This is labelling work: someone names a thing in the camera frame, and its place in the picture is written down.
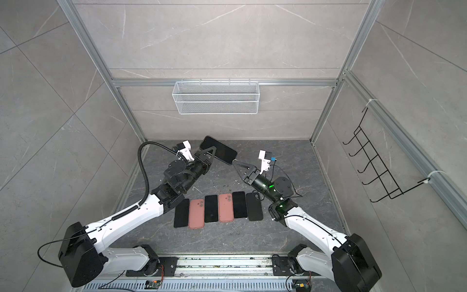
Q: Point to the black phone case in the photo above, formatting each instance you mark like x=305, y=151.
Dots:
x=254, y=207

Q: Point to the black phone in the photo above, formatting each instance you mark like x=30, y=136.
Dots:
x=181, y=218
x=211, y=209

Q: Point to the small circuit board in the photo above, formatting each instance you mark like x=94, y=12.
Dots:
x=301, y=286
x=153, y=285

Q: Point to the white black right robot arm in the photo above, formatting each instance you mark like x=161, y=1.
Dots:
x=346, y=260

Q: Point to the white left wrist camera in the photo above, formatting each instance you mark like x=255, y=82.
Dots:
x=184, y=151

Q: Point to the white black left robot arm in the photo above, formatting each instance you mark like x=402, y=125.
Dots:
x=86, y=251

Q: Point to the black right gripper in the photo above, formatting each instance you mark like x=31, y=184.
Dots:
x=252, y=175

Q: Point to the pink phone case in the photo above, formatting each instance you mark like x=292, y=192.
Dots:
x=196, y=214

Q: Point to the small circuit board right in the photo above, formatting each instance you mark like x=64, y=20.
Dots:
x=301, y=286

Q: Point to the black pad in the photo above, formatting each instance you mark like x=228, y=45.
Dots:
x=239, y=205
x=220, y=150

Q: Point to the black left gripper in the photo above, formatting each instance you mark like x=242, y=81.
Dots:
x=201, y=160

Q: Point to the black wire hook rack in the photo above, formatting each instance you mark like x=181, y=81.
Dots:
x=374, y=161

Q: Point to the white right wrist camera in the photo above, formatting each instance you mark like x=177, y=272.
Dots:
x=266, y=159

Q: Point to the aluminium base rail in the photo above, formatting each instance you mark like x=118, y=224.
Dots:
x=215, y=273

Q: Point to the small circuit board left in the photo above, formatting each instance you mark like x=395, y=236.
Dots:
x=153, y=285

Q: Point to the white wire mesh basket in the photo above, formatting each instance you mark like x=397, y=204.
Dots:
x=216, y=97

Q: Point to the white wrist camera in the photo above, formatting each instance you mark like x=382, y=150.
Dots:
x=266, y=159
x=184, y=151

